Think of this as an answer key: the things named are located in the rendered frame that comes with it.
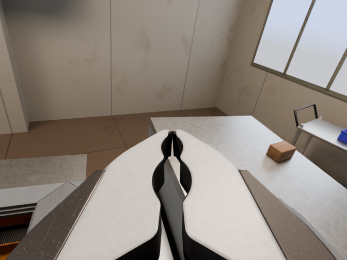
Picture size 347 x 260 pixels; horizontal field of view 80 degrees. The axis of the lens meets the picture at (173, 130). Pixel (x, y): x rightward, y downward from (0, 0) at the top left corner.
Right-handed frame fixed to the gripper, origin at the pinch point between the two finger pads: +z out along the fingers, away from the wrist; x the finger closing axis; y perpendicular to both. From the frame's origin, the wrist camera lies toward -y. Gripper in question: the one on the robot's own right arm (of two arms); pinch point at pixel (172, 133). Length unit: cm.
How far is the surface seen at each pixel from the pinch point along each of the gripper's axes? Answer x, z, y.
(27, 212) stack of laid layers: -52, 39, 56
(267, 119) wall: 138, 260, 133
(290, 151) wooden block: 47, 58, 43
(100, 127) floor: -99, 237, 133
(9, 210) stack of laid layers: -57, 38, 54
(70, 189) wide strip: -40, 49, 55
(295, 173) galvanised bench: 46, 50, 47
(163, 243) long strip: -3, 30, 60
